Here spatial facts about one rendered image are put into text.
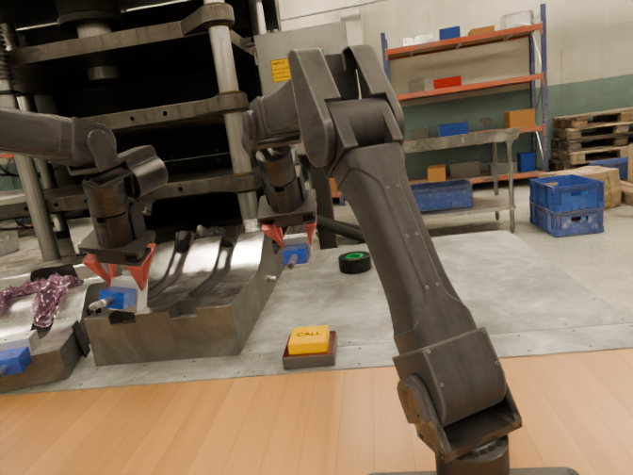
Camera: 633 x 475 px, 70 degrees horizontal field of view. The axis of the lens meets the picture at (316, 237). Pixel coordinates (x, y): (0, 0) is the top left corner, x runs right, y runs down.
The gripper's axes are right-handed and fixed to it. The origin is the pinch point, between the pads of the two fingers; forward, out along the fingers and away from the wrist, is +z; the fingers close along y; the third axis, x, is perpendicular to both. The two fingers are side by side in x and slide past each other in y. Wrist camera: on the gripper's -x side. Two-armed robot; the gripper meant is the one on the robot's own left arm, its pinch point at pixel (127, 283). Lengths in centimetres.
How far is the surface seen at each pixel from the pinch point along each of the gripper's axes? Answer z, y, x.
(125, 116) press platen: 0, 40, -82
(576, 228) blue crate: 142, -224, -288
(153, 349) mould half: 9.1, -5.4, 5.8
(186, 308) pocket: 4.9, -9.7, -0.4
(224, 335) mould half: 5.3, -17.8, 4.5
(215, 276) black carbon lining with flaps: 9.4, -9.8, -15.6
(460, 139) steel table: 88, -124, -331
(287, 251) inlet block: -3.8, -26.4, -8.5
